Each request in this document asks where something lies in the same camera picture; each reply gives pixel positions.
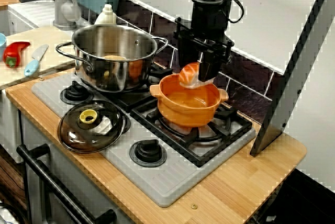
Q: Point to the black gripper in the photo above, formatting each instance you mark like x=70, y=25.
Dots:
x=209, y=20

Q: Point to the salmon sushi toy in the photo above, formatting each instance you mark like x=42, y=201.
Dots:
x=188, y=74

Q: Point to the stainless steel pot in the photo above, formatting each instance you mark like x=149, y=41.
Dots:
x=117, y=77

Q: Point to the smoked glass lid yellow knob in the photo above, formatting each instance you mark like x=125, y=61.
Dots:
x=86, y=140

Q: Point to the black burner grate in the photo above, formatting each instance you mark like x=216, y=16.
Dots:
x=162, y=71
x=235, y=127

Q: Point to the dark tile backsplash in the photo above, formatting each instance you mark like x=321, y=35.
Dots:
x=246, y=82

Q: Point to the orange toy pot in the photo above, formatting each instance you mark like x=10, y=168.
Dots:
x=183, y=114

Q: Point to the yellowish toy potato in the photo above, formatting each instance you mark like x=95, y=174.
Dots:
x=113, y=57

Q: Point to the dark grey hood support panel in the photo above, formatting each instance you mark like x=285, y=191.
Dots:
x=288, y=77

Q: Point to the white toy detergent bottle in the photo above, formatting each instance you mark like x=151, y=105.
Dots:
x=106, y=16

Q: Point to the grey toy stove panel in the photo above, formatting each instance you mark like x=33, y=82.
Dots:
x=167, y=179

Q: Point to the bamboo wooden countertop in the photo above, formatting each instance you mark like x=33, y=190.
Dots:
x=235, y=187

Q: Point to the grey toy faucet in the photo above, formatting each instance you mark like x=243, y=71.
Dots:
x=62, y=12

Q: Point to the pale wooden cutting board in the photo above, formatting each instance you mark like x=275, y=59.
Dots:
x=52, y=38

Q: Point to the white toy oven cabinet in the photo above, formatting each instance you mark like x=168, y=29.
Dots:
x=78, y=182

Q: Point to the white sink counter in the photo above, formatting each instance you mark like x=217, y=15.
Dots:
x=31, y=14

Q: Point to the black base table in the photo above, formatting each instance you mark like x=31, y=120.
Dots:
x=301, y=203

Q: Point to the red toy pepper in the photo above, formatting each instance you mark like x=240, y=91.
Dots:
x=14, y=51

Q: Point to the light blue bowl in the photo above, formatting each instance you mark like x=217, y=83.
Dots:
x=2, y=46

